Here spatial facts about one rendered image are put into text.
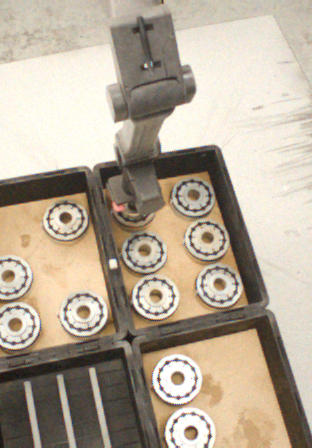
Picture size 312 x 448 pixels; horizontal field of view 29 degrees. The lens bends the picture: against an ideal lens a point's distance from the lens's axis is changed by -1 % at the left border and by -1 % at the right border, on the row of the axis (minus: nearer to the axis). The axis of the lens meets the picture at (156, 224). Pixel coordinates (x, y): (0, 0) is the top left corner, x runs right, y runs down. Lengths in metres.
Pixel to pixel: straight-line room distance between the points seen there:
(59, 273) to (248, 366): 0.46
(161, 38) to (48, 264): 0.74
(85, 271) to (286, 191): 0.61
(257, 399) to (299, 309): 0.31
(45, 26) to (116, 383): 1.94
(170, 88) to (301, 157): 1.00
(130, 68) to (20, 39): 2.11
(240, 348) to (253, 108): 0.74
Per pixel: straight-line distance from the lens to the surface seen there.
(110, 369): 1.28
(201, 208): 1.38
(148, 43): 0.73
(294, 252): 1.57
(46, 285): 1.33
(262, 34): 1.95
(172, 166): 1.40
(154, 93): 0.74
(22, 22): 2.89
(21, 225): 1.39
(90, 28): 2.85
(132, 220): 1.35
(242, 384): 1.30
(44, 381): 1.28
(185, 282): 1.34
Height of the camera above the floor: 2.08
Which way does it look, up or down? 65 degrees down
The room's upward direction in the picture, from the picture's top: 11 degrees clockwise
